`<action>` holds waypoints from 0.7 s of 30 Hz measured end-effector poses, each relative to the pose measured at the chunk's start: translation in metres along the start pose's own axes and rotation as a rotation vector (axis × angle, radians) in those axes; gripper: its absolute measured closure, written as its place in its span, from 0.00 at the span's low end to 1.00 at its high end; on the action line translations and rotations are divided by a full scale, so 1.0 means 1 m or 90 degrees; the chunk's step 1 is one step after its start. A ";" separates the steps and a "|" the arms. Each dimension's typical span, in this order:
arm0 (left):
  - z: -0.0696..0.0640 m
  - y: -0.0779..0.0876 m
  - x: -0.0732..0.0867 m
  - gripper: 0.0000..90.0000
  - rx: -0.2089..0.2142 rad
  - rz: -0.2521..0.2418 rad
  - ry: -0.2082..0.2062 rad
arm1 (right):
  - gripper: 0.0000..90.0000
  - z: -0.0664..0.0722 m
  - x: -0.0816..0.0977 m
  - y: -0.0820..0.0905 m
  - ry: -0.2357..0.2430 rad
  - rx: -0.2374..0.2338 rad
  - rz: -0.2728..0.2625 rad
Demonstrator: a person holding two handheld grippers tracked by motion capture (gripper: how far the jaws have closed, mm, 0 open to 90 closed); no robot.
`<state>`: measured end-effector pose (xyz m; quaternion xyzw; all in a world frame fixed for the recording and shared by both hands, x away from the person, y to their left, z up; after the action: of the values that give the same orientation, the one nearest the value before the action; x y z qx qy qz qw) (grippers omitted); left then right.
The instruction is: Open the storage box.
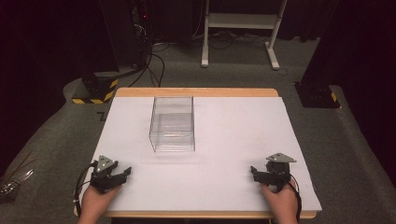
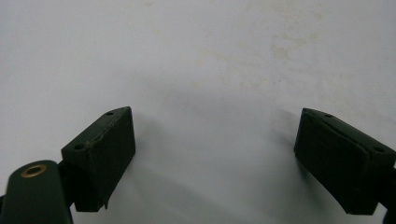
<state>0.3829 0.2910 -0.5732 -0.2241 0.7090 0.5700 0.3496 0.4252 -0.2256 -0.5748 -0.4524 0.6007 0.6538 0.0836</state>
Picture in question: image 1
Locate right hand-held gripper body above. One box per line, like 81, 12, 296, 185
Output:
263, 152, 298, 193

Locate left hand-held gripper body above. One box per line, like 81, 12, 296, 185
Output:
90, 154, 121, 194

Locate person's left hand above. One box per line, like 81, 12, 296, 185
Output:
79, 185, 122, 215

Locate person's right hand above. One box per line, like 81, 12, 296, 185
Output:
260, 182, 300, 219

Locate white paper sheet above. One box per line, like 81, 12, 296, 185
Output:
81, 96, 323, 213

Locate clear plastic box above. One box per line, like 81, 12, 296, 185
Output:
148, 95, 196, 153

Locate black yellow striped stand base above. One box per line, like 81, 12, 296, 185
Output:
71, 72, 120, 105

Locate clear bag of shiny items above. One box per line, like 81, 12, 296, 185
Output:
0, 151, 35, 203

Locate black equipment tower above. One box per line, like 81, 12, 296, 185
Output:
98, 0, 152, 70

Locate white metal stand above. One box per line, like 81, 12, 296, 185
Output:
201, 0, 288, 71

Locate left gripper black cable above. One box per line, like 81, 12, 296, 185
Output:
73, 161, 98, 217

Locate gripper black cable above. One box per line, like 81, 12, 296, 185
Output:
73, 161, 98, 217
289, 179, 303, 224

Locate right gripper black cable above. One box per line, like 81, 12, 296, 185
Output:
289, 179, 303, 224

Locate black floor cables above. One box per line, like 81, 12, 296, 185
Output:
128, 43, 166, 89

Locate cables under white stand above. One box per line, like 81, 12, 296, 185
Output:
190, 28, 271, 51

